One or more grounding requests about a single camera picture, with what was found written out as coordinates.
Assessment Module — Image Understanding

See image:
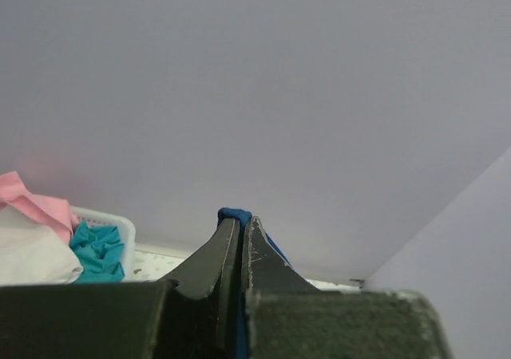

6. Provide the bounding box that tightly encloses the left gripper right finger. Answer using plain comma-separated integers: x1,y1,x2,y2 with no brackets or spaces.
242,217,453,359

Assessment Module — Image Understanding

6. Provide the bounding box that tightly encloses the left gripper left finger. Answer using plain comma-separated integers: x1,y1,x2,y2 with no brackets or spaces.
1,219,240,358

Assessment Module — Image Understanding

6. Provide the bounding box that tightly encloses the blue mickey t-shirt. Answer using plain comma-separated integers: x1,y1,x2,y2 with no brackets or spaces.
217,207,289,359

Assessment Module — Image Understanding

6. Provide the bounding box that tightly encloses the teal t-shirt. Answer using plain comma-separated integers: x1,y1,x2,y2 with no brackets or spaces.
69,221,125,284

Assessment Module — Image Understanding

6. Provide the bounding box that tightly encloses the white plastic laundry basket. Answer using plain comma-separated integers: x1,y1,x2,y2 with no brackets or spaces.
73,207,136,282

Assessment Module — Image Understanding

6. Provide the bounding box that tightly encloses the pink t-shirt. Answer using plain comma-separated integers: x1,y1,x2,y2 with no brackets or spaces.
1,172,79,244

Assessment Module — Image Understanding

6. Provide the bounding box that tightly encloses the white t-shirt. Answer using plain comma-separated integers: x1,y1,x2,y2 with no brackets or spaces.
1,207,83,286

